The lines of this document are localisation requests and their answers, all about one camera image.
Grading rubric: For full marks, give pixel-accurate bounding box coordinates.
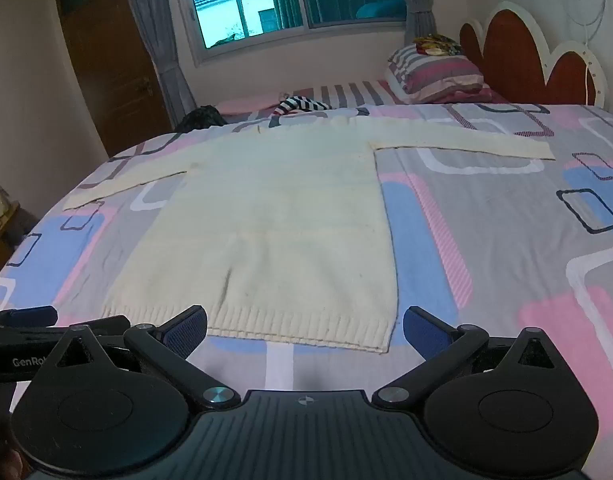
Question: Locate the patterned bed sheet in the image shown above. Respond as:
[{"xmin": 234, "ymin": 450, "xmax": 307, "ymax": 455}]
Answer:
[{"xmin": 0, "ymin": 80, "xmax": 613, "ymax": 480}]

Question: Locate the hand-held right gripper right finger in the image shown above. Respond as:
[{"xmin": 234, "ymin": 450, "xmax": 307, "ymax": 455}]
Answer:
[{"xmin": 373, "ymin": 306, "xmax": 553, "ymax": 409}]

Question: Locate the black and white striped garment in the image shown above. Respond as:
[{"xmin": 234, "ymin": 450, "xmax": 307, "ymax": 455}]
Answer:
[{"xmin": 269, "ymin": 95, "xmax": 333, "ymax": 119}]

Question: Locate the dark cloth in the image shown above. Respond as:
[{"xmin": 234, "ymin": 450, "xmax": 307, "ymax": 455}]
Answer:
[{"xmin": 176, "ymin": 105, "xmax": 228, "ymax": 134}]

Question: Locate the colourful printed cloth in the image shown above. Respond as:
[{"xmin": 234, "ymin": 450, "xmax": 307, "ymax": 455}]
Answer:
[{"xmin": 411, "ymin": 33, "xmax": 465, "ymax": 57}]

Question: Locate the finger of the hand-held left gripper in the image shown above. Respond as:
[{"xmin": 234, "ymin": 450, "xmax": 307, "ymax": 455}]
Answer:
[
  {"xmin": 84, "ymin": 315, "xmax": 133, "ymax": 337},
  {"xmin": 0, "ymin": 305, "xmax": 58, "ymax": 329}
]

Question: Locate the grey curtain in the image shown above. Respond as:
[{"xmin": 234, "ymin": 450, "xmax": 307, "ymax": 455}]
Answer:
[
  {"xmin": 390, "ymin": 0, "xmax": 440, "ymax": 47},
  {"xmin": 119, "ymin": 0, "xmax": 197, "ymax": 130}
]

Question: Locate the sliding glass window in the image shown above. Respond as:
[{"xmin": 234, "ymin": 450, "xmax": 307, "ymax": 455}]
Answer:
[{"xmin": 184, "ymin": 0, "xmax": 408, "ymax": 65}]

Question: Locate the striped pillow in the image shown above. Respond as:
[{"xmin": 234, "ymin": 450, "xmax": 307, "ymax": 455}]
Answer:
[{"xmin": 383, "ymin": 42, "xmax": 496, "ymax": 106}]

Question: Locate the brown wooden door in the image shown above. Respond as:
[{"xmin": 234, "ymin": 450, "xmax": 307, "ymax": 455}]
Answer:
[{"xmin": 54, "ymin": 0, "xmax": 175, "ymax": 159}]

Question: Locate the wooden nightstand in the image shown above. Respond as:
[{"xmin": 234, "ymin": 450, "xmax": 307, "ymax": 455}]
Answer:
[{"xmin": 0, "ymin": 180, "xmax": 40, "ymax": 286}]

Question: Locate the teal object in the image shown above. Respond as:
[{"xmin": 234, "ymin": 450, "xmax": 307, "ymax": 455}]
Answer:
[{"xmin": 356, "ymin": 1, "xmax": 406, "ymax": 19}]

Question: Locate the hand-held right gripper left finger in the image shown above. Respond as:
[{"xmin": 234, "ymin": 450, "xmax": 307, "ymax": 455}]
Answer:
[{"xmin": 52, "ymin": 304, "xmax": 242, "ymax": 411}]

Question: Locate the cream knitted sweater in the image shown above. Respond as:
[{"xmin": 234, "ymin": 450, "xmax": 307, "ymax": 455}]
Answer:
[{"xmin": 61, "ymin": 114, "xmax": 558, "ymax": 356}]

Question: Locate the red and white headboard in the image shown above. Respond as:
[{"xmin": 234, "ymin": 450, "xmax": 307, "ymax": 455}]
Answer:
[{"xmin": 459, "ymin": 0, "xmax": 610, "ymax": 111}]

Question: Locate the white wall cable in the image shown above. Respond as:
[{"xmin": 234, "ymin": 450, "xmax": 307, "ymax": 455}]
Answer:
[{"xmin": 561, "ymin": 0, "xmax": 613, "ymax": 107}]

